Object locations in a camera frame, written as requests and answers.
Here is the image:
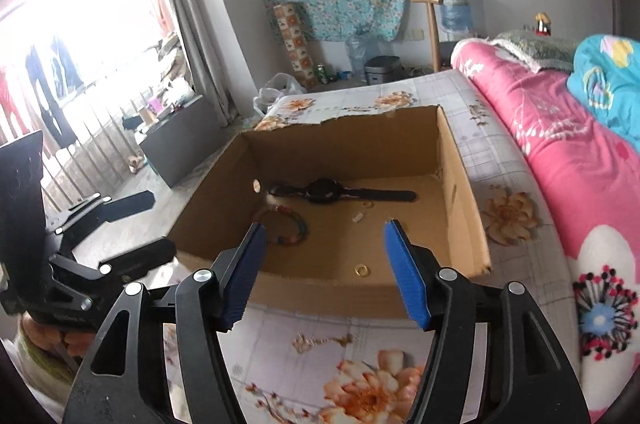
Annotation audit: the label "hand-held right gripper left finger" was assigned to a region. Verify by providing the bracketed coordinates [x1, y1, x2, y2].
[62, 221, 269, 424]

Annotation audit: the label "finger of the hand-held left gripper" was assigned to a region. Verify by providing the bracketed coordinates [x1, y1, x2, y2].
[47, 191, 157, 235]
[95, 237, 178, 285]

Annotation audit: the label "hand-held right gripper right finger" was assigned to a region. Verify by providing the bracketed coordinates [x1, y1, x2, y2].
[384, 219, 591, 424]

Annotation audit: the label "colourful bead bracelet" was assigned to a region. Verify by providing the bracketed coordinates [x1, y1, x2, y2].
[255, 204, 311, 248]

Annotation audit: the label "brown cardboard box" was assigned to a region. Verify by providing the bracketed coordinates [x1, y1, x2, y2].
[167, 104, 493, 320]

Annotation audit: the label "gold chain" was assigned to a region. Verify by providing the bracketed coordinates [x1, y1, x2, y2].
[292, 333, 351, 353]

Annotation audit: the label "black wristwatch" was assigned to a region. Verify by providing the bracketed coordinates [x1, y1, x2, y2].
[267, 178, 418, 206]

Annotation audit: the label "person's left forearm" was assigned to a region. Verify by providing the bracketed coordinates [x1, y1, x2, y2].
[7, 334, 83, 410]

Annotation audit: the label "person's left hand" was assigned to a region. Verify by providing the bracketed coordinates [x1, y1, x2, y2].
[20, 314, 94, 357]

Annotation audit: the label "balcony railing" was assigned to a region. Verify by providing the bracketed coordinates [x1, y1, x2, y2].
[0, 94, 166, 225]

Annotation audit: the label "grey cabinet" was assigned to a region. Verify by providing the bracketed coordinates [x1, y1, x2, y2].
[139, 94, 223, 189]

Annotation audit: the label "hanging dark clothes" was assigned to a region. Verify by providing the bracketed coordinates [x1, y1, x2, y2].
[25, 34, 83, 150]

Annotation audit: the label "white plastic bag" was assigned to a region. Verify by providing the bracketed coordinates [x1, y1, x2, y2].
[252, 73, 307, 115]

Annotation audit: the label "grey curtain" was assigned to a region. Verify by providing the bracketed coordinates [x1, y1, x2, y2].
[150, 0, 256, 125]

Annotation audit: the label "pink floral quilt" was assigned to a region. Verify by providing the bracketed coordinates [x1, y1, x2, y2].
[450, 37, 640, 420]

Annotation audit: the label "grey rice cooker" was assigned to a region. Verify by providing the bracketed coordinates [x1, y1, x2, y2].
[364, 56, 404, 86]

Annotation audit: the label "clear water jug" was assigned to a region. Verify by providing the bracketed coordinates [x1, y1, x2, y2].
[346, 34, 374, 80]

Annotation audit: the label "tall checkered box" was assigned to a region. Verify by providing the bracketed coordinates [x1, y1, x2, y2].
[272, 2, 321, 88]

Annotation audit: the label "wooden chair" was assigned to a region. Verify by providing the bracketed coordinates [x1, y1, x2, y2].
[407, 0, 451, 73]

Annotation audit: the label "grey lace pillow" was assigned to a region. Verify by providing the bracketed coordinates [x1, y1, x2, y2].
[492, 29, 581, 73]

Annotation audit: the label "blue water jug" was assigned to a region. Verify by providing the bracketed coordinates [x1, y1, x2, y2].
[435, 0, 474, 41]

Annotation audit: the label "blue cartoon blanket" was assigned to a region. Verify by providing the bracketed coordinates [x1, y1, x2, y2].
[572, 33, 640, 140]

